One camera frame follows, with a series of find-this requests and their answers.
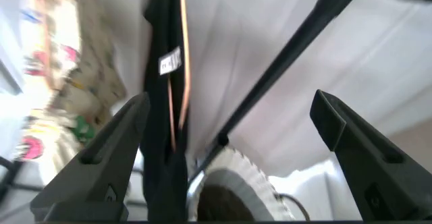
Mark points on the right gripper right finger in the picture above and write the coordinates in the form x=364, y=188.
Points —
x=381, y=176

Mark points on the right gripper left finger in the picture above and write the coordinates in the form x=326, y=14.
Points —
x=98, y=180

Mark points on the cream printed garment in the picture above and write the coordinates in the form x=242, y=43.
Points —
x=87, y=75

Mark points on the black garment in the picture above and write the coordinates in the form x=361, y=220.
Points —
x=158, y=31

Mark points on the pink clothes hanger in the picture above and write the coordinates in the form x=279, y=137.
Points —
x=185, y=31

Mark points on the white laundry basket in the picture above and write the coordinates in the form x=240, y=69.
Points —
x=243, y=170

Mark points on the black clothes rack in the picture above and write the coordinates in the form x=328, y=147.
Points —
x=287, y=58

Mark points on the white curtain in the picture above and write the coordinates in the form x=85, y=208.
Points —
x=236, y=31

